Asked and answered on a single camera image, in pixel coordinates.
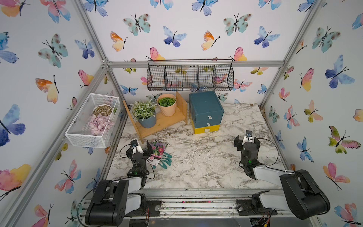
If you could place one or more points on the black wire wall basket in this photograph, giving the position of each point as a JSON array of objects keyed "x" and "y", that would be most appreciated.
[{"x": 196, "y": 75}]

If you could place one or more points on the teal drawer cabinet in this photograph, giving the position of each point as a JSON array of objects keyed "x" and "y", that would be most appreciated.
[{"x": 204, "y": 102}]

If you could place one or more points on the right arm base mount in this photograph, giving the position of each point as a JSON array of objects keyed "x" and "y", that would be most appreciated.
[{"x": 253, "y": 206}]

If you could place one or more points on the blue pot white-flowered plant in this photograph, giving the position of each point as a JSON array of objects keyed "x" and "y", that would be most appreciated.
[{"x": 145, "y": 113}]

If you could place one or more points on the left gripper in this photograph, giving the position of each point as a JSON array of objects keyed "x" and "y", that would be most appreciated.
[{"x": 146, "y": 153}]

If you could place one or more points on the teal drawer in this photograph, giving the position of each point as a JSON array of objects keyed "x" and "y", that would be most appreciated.
[
  {"x": 207, "y": 123},
  {"x": 209, "y": 117}
]

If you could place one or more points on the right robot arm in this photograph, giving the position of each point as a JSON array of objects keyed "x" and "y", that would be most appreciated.
[{"x": 300, "y": 193}]

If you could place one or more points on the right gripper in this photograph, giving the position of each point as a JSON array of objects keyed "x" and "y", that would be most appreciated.
[{"x": 239, "y": 143}]

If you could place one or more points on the teal top drawer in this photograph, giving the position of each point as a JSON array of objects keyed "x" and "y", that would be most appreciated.
[{"x": 209, "y": 117}]

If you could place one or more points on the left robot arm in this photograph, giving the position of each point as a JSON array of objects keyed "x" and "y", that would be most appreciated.
[{"x": 113, "y": 200}]

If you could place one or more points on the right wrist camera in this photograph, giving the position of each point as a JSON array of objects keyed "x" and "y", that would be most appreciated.
[{"x": 248, "y": 137}]

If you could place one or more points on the peach pot green plant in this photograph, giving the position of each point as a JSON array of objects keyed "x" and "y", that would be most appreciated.
[{"x": 167, "y": 104}]

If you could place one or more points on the yellow bottom drawer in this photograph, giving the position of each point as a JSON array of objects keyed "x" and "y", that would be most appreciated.
[{"x": 206, "y": 129}]

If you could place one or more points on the pink artificial flowers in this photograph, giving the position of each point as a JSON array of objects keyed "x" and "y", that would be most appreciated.
[{"x": 99, "y": 125}]

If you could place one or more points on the white mesh wall basket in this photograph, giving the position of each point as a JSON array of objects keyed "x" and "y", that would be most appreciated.
[{"x": 78, "y": 132}]

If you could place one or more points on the bowl of pebbles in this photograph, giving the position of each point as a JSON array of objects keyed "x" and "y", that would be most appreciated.
[{"x": 103, "y": 110}]

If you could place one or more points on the wooden shelf stand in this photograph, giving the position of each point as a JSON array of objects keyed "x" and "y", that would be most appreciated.
[{"x": 162, "y": 122}]

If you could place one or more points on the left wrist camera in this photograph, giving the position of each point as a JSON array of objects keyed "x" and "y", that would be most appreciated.
[{"x": 135, "y": 147}]

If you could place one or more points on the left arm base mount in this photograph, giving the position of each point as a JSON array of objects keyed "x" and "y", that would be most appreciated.
[{"x": 148, "y": 207}]

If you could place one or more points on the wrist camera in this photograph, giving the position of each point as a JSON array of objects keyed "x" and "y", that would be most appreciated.
[
  {"x": 248, "y": 137},
  {"x": 135, "y": 147}
]

